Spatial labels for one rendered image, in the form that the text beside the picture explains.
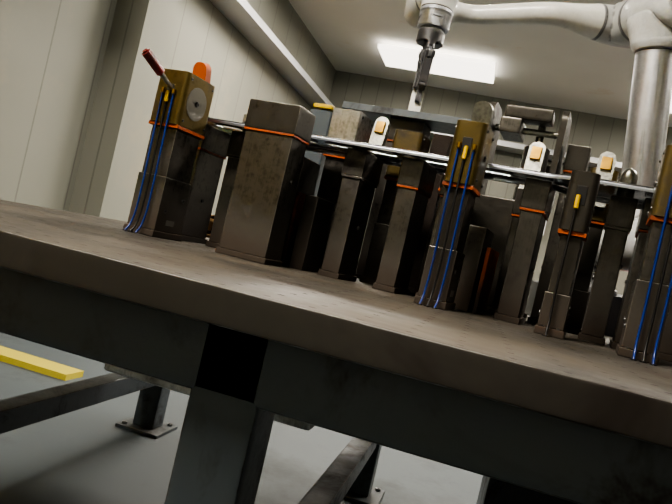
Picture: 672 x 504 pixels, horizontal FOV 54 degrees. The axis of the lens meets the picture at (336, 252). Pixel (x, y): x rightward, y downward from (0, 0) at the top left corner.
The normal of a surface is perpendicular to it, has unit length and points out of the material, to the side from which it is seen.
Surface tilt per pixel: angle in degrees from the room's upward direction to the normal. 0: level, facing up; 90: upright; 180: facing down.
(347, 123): 90
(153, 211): 90
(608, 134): 90
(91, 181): 90
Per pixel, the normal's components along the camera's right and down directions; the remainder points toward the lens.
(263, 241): -0.36, -0.08
